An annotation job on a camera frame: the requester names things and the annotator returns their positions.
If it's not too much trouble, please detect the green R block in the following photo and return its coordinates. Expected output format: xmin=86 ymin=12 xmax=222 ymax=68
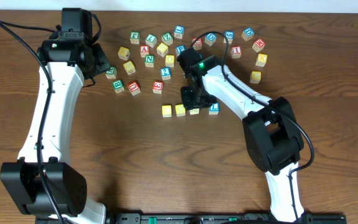
xmin=190 ymin=108 xmax=200 ymax=115

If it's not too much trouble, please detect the yellow O block moved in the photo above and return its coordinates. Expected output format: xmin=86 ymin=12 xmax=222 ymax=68
xmin=175 ymin=104 xmax=186 ymax=117

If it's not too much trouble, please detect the blue l block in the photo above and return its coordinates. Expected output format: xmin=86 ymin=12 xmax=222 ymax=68
xmin=209 ymin=103 xmax=219 ymax=115
xmin=174 ymin=26 xmax=185 ymax=39

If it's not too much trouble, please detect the yellow C block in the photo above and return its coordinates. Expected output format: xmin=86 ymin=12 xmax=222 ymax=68
xmin=162 ymin=105 xmax=172 ymax=118

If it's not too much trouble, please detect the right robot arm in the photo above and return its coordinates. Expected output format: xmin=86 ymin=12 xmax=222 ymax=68
xmin=177 ymin=48 xmax=304 ymax=223

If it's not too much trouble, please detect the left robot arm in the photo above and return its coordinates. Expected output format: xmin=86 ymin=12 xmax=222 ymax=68
xmin=0 ymin=8 xmax=111 ymax=223

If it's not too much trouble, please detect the green V block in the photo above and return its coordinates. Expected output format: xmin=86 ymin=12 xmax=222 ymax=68
xmin=105 ymin=66 xmax=117 ymax=79

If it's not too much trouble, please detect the yellow K block left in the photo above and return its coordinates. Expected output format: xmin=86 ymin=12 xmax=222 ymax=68
xmin=117 ymin=47 xmax=131 ymax=60

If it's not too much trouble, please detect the yellow k block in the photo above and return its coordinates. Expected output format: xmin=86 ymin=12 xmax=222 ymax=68
xmin=255 ymin=54 xmax=268 ymax=67
xmin=117 ymin=47 xmax=131 ymax=60

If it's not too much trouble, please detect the green B block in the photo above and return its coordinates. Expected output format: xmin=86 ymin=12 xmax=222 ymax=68
xmin=112 ymin=79 xmax=125 ymax=93

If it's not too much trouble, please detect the yellow S block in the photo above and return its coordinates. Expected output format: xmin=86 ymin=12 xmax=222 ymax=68
xmin=123 ymin=61 xmax=136 ymax=75

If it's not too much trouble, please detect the blue 2 block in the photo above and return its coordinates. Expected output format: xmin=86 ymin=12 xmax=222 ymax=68
xmin=160 ymin=67 xmax=171 ymax=80

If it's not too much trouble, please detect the yellow O block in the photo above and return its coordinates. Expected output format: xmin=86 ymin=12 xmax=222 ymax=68
xmin=165 ymin=55 xmax=175 ymax=67

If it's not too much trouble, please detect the red U block bottom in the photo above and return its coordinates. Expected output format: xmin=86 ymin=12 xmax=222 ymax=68
xmin=128 ymin=81 xmax=141 ymax=96

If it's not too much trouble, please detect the red u block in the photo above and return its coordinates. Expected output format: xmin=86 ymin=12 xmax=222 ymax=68
xmin=192 ymin=38 xmax=203 ymax=50
xmin=128 ymin=81 xmax=141 ymax=96

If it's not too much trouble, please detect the green J block top left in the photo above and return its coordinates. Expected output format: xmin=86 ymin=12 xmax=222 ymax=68
xmin=130 ymin=31 xmax=140 ymax=44

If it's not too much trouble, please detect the red A block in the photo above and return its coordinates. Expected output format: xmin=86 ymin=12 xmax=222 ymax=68
xmin=139 ymin=45 xmax=150 ymax=58

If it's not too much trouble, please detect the blue P block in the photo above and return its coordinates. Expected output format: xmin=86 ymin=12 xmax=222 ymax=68
xmin=175 ymin=45 xmax=186 ymax=56

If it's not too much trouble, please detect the red U block top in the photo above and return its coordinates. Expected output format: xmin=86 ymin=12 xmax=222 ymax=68
xmin=192 ymin=38 xmax=203 ymax=50

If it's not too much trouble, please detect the green N block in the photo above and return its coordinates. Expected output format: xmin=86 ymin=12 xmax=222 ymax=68
xmin=145 ymin=55 xmax=155 ymax=67

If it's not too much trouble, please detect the yellow plain block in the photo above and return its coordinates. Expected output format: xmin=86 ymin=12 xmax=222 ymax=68
xmin=157 ymin=42 xmax=169 ymax=57

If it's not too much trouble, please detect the green 7 block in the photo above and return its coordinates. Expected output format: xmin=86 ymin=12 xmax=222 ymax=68
xmin=145 ymin=34 xmax=157 ymax=48

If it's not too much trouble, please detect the blue D block left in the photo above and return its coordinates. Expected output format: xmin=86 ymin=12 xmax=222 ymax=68
xmin=204 ymin=32 xmax=217 ymax=46

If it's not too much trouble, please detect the blue d block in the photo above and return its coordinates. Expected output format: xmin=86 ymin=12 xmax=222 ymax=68
xmin=242 ymin=27 xmax=255 ymax=41
xmin=204 ymin=32 xmax=217 ymax=46

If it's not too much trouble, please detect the red I block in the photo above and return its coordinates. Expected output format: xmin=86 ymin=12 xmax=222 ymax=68
xmin=231 ymin=46 xmax=242 ymax=59

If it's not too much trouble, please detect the green Z block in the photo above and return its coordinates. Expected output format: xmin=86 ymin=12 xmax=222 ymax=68
xmin=162 ymin=32 xmax=173 ymax=45

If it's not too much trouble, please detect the yellow G block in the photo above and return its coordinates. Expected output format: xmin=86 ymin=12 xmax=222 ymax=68
xmin=250 ymin=71 xmax=262 ymax=83

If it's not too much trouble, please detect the blue L block top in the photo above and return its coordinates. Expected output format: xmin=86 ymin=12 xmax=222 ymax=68
xmin=174 ymin=26 xmax=185 ymax=39

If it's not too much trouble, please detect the blue 5 block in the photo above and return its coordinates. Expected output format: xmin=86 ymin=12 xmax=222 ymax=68
xmin=223 ymin=30 xmax=234 ymax=44

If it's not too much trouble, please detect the yellow K block right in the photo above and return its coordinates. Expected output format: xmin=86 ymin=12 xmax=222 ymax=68
xmin=255 ymin=54 xmax=268 ymax=67

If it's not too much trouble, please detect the blue D block right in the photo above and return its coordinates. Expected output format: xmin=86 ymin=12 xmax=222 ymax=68
xmin=242 ymin=27 xmax=255 ymax=41

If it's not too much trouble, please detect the red M block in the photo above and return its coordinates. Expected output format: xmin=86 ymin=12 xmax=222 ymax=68
xmin=252 ymin=39 xmax=266 ymax=52

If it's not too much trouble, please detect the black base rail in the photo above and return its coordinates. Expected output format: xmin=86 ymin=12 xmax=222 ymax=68
xmin=111 ymin=212 xmax=347 ymax=224

